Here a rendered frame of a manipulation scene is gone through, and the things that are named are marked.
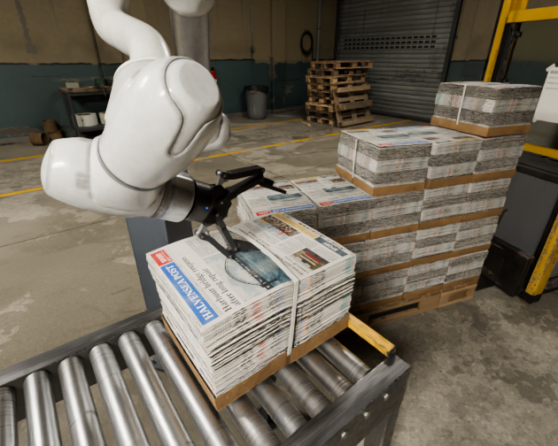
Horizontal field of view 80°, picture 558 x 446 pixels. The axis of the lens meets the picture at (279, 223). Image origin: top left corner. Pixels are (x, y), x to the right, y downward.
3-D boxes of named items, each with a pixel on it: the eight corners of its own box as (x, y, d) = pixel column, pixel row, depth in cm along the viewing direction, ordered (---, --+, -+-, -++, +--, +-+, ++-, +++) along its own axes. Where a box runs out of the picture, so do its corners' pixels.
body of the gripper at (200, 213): (183, 171, 61) (224, 183, 68) (169, 212, 63) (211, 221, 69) (201, 181, 56) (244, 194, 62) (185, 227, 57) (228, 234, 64)
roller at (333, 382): (233, 280, 101) (226, 294, 101) (351, 389, 68) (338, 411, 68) (244, 282, 105) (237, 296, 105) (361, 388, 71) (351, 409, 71)
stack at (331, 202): (242, 311, 206) (234, 185, 168) (399, 273, 240) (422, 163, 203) (259, 358, 173) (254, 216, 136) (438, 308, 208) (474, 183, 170)
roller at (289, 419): (201, 295, 95) (186, 304, 93) (312, 422, 62) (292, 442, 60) (206, 305, 98) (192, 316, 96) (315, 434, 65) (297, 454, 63)
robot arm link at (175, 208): (137, 207, 59) (168, 213, 63) (154, 226, 53) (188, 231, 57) (153, 159, 58) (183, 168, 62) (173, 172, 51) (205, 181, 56)
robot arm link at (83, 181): (139, 231, 57) (178, 200, 48) (27, 215, 46) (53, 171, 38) (140, 177, 61) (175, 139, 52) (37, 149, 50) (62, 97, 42)
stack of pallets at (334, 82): (337, 114, 877) (342, 60, 818) (368, 119, 814) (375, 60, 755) (302, 120, 799) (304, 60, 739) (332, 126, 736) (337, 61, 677)
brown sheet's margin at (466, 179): (380, 167, 193) (381, 160, 191) (420, 162, 202) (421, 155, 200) (427, 189, 161) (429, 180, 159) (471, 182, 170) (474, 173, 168)
